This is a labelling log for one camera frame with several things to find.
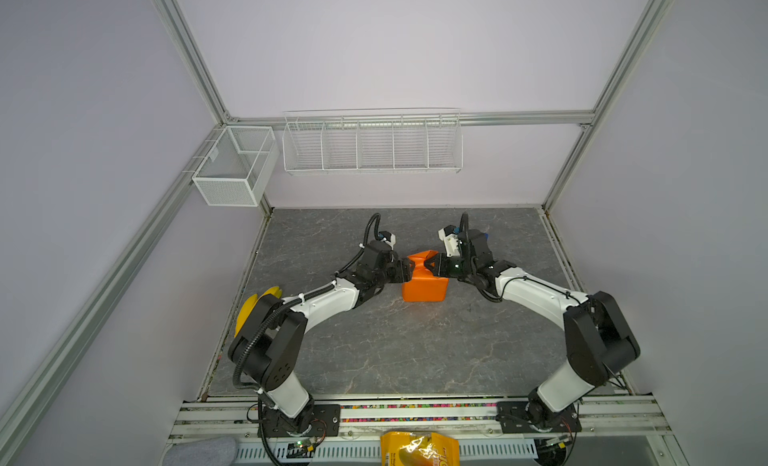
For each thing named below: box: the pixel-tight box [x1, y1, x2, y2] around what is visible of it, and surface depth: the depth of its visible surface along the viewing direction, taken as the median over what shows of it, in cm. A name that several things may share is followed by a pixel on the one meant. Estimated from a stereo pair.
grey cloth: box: [162, 436, 237, 466], surface depth 69 cm
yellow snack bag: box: [380, 431, 460, 466], surface depth 67 cm
